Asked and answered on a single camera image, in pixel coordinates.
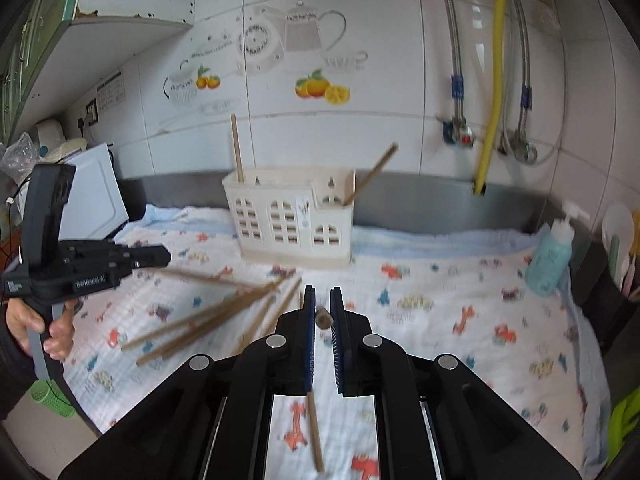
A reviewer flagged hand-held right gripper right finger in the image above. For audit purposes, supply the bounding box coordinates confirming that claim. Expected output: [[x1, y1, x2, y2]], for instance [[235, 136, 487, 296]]
[[330, 286, 583, 480]]

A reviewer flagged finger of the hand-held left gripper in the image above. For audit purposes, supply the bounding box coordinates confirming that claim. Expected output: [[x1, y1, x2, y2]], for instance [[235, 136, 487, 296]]
[[111, 243, 169, 260], [119, 254, 173, 274]]

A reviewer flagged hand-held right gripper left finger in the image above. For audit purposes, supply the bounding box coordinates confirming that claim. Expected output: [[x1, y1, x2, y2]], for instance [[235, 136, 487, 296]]
[[57, 285, 317, 480]]

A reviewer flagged brown wooden chopstick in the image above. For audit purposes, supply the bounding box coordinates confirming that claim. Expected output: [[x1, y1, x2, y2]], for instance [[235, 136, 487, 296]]
[[230, 113, 245, 184], [344, 143, 399, 207], [306, 310, 335, 474]]

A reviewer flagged pile of wooden chopsticks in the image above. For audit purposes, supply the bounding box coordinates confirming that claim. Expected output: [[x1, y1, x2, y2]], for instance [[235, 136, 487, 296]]
[[121, 266, 304, 367]]

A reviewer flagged white house-shaped utensil holder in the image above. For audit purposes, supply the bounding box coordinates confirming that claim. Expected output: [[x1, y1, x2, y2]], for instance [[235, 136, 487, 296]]
[[221, 167, 357, 267]]

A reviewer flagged person's left forearm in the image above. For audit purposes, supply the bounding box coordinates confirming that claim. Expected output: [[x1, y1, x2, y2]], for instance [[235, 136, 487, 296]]
[[0, 317, 38, 416]]

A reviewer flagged person's left hand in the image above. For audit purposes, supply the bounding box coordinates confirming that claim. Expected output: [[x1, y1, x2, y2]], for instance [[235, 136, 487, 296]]
[[4, 299, 77, 362]]

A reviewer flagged white appliance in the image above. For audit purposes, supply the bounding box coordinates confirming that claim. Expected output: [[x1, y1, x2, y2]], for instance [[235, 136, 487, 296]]
[[64, 142, 130, 242]]

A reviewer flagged clear plastic bag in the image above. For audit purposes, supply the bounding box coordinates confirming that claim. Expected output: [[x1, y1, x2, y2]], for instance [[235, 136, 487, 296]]
[[0, 132, 39, 182]]

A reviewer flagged white rounded container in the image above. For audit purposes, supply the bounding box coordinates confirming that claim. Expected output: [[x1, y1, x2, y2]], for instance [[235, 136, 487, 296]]
[[34, 119, 87, 162]]

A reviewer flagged printed animal blanket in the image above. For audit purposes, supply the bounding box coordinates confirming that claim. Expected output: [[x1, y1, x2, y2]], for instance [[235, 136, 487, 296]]
[[62, 207, 613, 480]]

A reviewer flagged light blue towel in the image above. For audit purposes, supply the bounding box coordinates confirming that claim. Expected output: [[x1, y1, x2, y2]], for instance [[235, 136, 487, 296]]
[[115, 204, 615, 466]]

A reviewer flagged green plastic basket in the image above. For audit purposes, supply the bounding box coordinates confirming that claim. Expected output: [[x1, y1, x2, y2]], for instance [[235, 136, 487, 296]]
[[29, 379, 77, 419]]

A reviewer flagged teal pump soap bottle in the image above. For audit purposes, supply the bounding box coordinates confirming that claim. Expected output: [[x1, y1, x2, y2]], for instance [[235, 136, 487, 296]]
[[524, 201, 591, 297]]

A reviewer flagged metal valve with red mark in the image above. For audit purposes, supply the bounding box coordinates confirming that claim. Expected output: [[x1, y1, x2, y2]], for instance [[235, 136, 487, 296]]
[[440, 115, 476, 149]]

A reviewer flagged black utensil cup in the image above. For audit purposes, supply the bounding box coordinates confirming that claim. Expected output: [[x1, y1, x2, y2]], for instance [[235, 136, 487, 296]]
[[574, 240, 640, 352]]

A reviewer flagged green plastic item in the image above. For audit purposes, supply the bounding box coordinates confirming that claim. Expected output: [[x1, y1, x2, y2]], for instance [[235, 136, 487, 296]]
[[607, 394, 640, 462]]

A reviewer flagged white plastic spoon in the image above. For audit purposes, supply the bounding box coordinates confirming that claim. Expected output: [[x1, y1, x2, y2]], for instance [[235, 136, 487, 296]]
[[601, 202, 636, 292]]

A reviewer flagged white wall label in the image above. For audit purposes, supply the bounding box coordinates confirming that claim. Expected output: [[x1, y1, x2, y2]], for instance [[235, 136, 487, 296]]
[[97, 70, 126, 116]]

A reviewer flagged green wall cabinet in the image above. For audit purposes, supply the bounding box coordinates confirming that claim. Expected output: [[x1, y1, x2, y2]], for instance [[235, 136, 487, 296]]
[[0, 0, 197, 137]]

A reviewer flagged yellow hose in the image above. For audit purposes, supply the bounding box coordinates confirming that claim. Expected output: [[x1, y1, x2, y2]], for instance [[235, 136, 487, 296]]
[[472, 0, 511, 196]]

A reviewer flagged braided metal hose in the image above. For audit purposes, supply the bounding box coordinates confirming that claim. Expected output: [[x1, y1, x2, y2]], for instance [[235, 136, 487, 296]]
[[432, 0, 466, 126], [500, 0, 534, 157]]

